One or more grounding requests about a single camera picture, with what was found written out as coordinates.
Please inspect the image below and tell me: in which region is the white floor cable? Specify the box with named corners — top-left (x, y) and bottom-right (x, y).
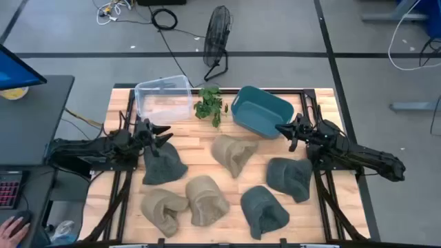
top-left (388, 0), bottom-right (441, 72)

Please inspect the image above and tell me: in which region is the grey desk foot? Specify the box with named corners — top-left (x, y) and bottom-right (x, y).
top-left (389, 101), bottom-right (441, 112)
top-left (361, 12), bottom-right (428, 23)

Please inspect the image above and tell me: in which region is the green artificial plant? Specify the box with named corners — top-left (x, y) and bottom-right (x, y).
top-left (193, 85), bottom-right (229, 129)

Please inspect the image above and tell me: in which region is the white cable bundle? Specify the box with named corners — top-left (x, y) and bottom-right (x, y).
top-left (92, 0), bottom-right (134, 25)

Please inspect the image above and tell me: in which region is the blue cabinet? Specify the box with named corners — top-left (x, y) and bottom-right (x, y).
top-left (396, 0), bottom-right (441, 39)

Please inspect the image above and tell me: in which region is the black aluminium table frame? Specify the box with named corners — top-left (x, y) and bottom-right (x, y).
top-left (79, 82), bottom-right (382, 248)

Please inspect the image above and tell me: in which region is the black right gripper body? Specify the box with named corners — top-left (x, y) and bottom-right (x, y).
top-left (289, 112), bottom-right (323, 152)

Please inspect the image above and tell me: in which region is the yellow disc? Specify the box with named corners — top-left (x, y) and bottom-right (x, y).
top-left (0, 86), bottom-right (30, 101)

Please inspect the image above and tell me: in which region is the black floor cable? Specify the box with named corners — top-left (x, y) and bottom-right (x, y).
top-left (418, 37), bottom-right (441, 68)

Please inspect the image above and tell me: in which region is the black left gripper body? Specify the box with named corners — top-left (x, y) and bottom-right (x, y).
top-left (132, 118), bottom-right (161, 158)

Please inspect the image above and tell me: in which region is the person's hand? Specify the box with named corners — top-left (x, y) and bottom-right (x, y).
top-left (0, 216), bottom-right (31, 248)

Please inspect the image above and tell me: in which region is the tan hat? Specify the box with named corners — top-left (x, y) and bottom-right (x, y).
top-left (140, 188), bottom-right (189, 238)
top-left (185, 175), bottom-right (231, 227)
top-left (210, 134), bottom-right (259, 179)

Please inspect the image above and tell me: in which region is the computer monitor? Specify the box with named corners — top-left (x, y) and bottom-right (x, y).
top-left (0, 43), bottom-right (48, 92)

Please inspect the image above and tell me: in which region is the black floor fan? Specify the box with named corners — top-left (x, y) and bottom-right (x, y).
top-left (202, 5), bottom-right (232, 83)

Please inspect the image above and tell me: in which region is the black computer mouse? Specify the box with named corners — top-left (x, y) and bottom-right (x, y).
top-left (10, 209), bottom-right (32, 238)

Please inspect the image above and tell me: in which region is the yellow cable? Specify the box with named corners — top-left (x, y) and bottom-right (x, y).
top-left (63, 108), bottom-right (104, 127)

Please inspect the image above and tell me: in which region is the black desk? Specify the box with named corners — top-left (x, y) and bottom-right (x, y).
top-left (0, 74), bottom-right (75, 167)

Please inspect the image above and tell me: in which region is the clear plastic bag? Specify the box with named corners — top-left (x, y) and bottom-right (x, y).
top-left (50, 220), bottom-right (79, 246)

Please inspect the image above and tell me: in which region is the dark grey hat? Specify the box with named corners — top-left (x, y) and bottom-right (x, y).
top-left (265, 157), bottom-right (314, 204)
top-left (142, 141), bottom-right (189, 186)
top-left (240, 185), bottom-right (291, 241)

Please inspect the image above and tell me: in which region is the backlit keyboard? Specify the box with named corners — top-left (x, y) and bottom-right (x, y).
top-left (0, 171), bottom-right (23, 210)

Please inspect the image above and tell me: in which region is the black coiled cable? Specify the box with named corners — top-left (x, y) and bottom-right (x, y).
top-left (147, 6), bottom-right (207, 89)

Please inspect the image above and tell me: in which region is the teal plastic bin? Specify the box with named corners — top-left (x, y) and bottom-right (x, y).
top-left (230, 85), bottom-right (296, 140)

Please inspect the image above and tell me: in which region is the clear plastic bin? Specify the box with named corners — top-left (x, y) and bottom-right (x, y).
top-left (134, 74), bottom-right (193, 125)

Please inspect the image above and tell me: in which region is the black box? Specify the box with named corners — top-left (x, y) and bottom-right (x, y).
top-left (136, 0), bottom-right (187, 6)

